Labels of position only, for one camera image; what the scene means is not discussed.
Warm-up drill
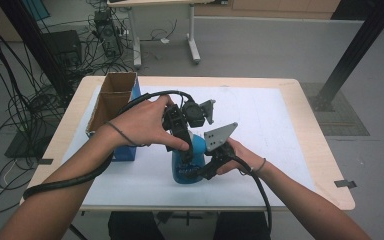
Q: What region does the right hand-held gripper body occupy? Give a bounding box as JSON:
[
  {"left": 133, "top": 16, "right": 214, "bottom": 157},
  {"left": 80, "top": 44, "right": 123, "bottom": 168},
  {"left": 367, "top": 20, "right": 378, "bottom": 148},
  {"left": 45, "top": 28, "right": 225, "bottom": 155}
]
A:
[{"left": 203, "top": 122, "right": 239, "bottom": 168}]

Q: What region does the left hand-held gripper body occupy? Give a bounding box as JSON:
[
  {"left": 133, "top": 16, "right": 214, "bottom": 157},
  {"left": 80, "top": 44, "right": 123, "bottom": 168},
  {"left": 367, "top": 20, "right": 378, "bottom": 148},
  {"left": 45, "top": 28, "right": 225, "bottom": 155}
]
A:
[{"left": 162, "top": 99, "right": 217, "bottom": 131}]

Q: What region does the blue bottle with white cap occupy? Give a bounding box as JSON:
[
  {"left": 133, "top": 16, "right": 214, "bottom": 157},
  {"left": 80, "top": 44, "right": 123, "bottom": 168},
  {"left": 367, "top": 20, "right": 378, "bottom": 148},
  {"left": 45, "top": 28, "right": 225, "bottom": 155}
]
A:
[{"left": 171, "top": 131, "right": 208, "bottom": 185}]

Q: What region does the person's right hand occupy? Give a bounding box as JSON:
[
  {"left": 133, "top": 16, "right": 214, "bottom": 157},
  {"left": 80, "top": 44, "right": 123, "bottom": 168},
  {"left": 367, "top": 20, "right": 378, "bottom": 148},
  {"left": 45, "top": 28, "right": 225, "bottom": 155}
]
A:
[{"left": 214, "top": 137, "right": 268, "bottom": 176}]

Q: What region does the person's left hand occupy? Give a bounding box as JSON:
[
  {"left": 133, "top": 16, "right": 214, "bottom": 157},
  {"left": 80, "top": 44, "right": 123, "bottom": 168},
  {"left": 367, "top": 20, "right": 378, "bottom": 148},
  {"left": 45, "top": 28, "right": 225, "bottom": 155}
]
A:
[{"left": 108, "top": 94, "right": 190, "bottom": 152}]

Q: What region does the white table mat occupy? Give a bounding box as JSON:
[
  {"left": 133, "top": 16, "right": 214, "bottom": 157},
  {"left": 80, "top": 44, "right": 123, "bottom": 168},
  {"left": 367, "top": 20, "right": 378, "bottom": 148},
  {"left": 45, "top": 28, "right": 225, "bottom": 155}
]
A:
[{"left": 63, "top": 85, "right": 317, "bottom": 208}]

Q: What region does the black elastic wristband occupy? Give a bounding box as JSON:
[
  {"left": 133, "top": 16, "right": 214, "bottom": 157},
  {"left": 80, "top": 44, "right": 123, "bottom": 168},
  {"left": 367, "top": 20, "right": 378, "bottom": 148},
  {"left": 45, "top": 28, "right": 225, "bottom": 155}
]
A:
[
  {"left": 104, "top": 120, "right": 146, "bottom": 148},
  {"left": 239, "top": 157, "right": 268, "bottom": 177}
]

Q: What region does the person's right leg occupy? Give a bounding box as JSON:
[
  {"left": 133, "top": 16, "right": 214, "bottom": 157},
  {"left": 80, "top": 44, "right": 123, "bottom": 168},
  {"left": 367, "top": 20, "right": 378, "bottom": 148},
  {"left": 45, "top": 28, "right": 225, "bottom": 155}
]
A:
[{"left": 213, "top": 211, "right": 271, "bottom": 240}]

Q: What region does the white desk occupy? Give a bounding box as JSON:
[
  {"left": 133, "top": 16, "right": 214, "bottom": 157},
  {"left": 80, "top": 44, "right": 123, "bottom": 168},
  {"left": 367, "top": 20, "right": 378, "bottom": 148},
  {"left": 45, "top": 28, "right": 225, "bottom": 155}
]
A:
[{"left": 107, "top": 0, "right": 229, "bottom": 69}]

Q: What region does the cardboard box with blue outside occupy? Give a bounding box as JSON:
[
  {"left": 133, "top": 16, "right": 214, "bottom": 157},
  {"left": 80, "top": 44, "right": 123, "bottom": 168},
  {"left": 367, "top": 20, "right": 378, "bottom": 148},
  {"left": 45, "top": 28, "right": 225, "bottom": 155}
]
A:
[{"left": 85, "top": 71, "right": 143, "bottom": 162}]

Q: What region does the black computer tower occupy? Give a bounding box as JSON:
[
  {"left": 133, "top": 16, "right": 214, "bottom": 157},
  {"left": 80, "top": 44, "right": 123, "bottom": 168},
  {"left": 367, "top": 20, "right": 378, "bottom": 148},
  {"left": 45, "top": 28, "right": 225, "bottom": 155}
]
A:
[{"left": 94, "top": 9, "right": 123, "bottom": 58}]

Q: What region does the grey floor mat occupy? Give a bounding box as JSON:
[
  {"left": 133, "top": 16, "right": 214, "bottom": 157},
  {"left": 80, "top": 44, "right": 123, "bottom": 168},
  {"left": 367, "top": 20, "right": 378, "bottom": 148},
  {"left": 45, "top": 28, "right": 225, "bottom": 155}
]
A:
[{"left": 299, "top": 82, "right": 370, "bottom": 137}]

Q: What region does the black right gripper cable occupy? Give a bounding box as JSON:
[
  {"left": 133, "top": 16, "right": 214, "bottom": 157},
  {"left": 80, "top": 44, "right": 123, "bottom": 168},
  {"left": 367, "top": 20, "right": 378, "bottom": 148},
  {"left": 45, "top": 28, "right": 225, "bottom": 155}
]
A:
[{"left": 231, "top": 154, "right": 274, "bottom": 234}]

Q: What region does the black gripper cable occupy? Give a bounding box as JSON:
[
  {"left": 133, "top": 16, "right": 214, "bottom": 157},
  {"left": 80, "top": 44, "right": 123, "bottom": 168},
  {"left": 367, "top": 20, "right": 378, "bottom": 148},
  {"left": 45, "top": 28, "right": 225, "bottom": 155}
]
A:
[
  {"left": 23, "top": 89, "right": 196, "bottom": 201},
  {"left": 231, "top": 154, "right": 274, "bottom": 234}
]

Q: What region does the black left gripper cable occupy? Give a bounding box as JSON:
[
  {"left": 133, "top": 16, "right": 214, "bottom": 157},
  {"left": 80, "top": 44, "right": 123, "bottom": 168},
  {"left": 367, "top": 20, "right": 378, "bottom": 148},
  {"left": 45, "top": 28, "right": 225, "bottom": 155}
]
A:
[{"left": 23, "top": 89, "right": 196, "bottom": 201}]

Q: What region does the black metal stand post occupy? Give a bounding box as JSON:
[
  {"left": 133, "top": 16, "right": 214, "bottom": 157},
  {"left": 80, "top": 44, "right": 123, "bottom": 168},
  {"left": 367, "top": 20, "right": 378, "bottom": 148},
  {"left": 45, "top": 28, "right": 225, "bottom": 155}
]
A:
[
  {"left": 0, "top": 0, "right": 71, "bottom": 98},
  {"left": 311, "top": 0, "right": 384, "bottom": 113}
]

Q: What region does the black stand base plate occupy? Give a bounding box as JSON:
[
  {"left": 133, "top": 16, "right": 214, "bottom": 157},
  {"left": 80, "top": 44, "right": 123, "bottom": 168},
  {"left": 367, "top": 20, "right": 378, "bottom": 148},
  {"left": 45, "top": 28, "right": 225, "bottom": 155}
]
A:
[{"left": 4, "top": 129, "right": 53, "bottom": 159}]

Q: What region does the bundle of black cables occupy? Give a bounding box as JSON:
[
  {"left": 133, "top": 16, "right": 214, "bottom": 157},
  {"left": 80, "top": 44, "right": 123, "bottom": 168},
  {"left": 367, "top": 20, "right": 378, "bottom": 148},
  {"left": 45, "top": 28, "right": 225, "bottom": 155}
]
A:
[{"left": 0, "top": 0, "right": 91, "bottom": 216}]

